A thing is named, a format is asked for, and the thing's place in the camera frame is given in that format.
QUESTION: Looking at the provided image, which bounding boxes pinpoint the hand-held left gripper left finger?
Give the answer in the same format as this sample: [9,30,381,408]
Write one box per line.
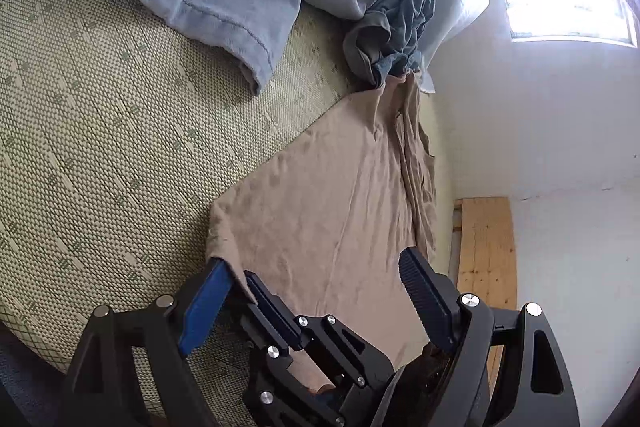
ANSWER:
[60,257,236,427]

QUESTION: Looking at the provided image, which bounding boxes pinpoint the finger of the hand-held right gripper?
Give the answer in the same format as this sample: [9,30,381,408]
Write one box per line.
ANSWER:
[243,271,306,355]

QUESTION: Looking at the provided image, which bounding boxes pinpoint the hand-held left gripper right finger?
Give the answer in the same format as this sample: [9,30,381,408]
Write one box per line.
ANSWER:
[398,246,581,427]

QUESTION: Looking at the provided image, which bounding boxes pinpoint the tan shirt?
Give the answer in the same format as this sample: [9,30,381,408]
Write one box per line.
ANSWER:
[205,74,441,395]

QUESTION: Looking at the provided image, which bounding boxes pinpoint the wooden board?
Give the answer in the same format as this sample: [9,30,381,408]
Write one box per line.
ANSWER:
[452,197,517,395]

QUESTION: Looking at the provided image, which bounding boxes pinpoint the woven straw mat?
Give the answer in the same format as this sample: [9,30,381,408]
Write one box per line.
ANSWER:
[0,0,456,427]

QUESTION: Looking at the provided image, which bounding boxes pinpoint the dark blue garment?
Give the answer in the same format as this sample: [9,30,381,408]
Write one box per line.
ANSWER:
[367,0,436,78]

